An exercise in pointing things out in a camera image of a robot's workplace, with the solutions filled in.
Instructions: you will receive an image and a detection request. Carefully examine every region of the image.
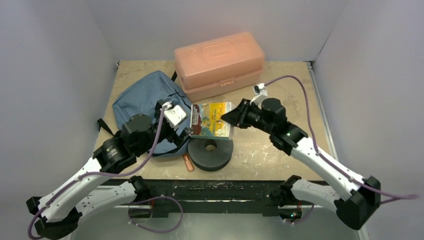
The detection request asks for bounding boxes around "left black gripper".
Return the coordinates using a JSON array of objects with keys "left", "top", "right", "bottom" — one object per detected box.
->
[{"left": 136, "top": 100, "right": 193, "bottom": 155}]

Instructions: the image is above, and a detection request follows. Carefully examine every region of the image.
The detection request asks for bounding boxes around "teal paperback book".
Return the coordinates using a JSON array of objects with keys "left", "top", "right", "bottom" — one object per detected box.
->
[{"left": 189, "top": 102, "right": 234, "bottom": 141}]

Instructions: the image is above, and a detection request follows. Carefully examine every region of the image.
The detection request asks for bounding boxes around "blue student backpack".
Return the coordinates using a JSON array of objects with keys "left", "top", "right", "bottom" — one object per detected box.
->
[{"left": 94, "top": 71, "right": 192, "bottom": 159}]

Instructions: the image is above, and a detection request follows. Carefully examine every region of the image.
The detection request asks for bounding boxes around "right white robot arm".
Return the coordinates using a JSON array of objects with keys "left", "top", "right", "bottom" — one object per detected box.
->
[{"left": 221, "top": 98, "right": 381, "bottom": 230}]

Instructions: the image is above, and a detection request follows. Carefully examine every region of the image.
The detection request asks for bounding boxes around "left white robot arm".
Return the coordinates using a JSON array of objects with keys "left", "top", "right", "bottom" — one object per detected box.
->
[{"left": 26, "top": 100, "right": 189, "bottom": 240}]

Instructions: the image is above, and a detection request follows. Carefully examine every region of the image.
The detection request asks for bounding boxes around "copper coloured marker pen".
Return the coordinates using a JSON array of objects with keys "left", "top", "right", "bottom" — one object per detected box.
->
[{"left": 182, "top": 153, "right": 194, "bottom": 172}]

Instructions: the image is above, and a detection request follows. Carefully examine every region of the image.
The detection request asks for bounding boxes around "pink plastic storage box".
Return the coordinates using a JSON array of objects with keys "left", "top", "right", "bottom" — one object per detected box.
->
[{"left": 174, "top": 32, "right": 265, "bottom": 102}]

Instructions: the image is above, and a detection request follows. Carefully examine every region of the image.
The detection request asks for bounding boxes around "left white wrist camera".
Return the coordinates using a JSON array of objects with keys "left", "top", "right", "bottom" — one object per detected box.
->
[{"left": 162, "top": 101, "right": 188, "bottom": 130}]

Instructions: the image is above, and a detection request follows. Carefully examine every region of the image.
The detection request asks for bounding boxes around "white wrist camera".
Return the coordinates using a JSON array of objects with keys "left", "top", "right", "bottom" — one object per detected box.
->
[
  {"left": 250, "top": 83, "right": 268, "bottom": 106},
  {"left": 162, "top": 101, "right": 188, "bottom": 130}
]

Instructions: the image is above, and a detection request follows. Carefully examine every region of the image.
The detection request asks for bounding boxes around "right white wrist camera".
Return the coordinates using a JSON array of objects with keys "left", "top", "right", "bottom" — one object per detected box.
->
[{"left": 250, "top": 83, "right": 268, "bottom": 106}]

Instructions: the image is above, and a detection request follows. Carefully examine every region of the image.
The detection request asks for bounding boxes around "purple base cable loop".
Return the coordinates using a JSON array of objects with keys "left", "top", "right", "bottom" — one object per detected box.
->
[{"left": 128, "top": 196, "right": 185, "bottom": 234}]

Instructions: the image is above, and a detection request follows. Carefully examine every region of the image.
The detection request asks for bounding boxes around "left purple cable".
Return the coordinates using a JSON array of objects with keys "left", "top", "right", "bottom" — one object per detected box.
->
[{"left": 27, "top": 102, "right": 170, "bottom": 240}]

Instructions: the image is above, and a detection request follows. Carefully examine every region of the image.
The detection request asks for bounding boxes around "black aluminium base frame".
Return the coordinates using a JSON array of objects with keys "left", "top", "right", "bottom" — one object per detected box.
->
[{"left": 99, "top": 178, "right": 332, "bottom": 220}]

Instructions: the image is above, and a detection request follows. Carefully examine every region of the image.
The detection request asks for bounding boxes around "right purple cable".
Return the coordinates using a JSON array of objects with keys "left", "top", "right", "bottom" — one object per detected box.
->
[{"left": 263, "top": 75, "right": 419, "bottom": 201}]

